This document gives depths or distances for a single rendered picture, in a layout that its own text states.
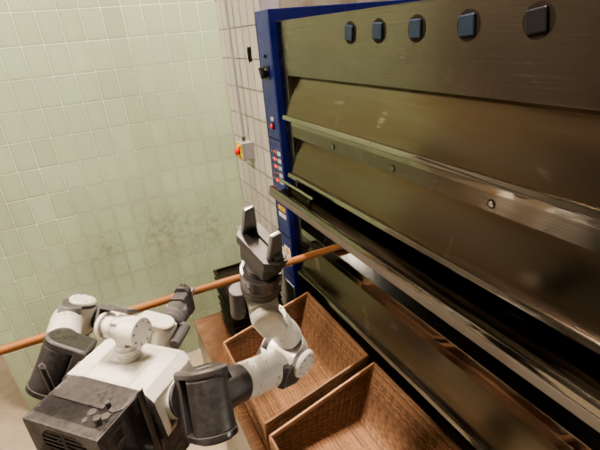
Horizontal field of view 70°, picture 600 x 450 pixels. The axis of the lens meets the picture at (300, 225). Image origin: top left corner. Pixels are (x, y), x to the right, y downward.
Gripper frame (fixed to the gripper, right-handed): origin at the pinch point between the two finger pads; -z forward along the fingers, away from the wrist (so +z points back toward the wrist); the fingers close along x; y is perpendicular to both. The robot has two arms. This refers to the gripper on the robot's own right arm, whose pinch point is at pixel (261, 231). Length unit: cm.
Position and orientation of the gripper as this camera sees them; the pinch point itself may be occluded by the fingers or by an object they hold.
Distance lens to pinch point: 80.8
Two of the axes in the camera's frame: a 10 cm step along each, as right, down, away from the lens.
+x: -6.4, -5.9, 5.0
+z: -0.7, 6.9, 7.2
